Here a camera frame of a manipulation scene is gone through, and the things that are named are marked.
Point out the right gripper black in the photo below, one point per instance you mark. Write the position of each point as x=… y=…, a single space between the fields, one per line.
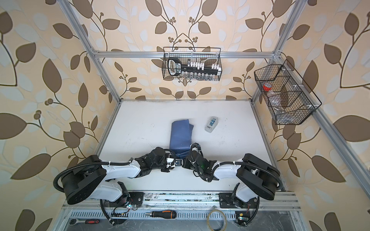
x=185 y=163

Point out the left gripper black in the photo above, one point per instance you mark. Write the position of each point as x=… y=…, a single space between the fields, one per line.
x=168 y=155

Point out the light blue wrapping paper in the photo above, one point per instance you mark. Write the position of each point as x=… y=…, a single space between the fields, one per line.
x=180 y=138

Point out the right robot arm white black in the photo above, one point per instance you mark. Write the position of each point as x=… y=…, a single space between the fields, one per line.
x=258 y=179

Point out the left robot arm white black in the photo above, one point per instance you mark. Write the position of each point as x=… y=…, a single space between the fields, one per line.
x=97 y=179

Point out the grey tape dispenser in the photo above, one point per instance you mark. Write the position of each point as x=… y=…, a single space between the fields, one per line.
x=212 y=124

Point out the clear tape roll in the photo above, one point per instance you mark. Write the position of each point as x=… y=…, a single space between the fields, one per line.
x=216 y=220

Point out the black orange screwdriver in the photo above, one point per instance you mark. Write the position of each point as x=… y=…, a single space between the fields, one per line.
x=166 y=214

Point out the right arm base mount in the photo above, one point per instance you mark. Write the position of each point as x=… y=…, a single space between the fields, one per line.
x=227 y=200

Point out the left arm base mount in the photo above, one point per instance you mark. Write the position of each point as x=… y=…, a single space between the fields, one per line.
x=132 y=198

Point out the black socket set rail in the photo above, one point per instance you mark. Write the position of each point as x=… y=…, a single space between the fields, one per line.
x=189 y=68

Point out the back wire basket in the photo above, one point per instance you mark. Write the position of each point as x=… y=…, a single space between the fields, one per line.
x=209 y=55

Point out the wire basket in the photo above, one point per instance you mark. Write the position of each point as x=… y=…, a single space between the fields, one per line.
x=209 y=55
x=291 y=100

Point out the red handled ratchet wrench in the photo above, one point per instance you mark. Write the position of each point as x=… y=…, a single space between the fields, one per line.
x=76 y=221

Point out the right wire basket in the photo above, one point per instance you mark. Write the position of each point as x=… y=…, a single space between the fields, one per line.
x=291 y=100

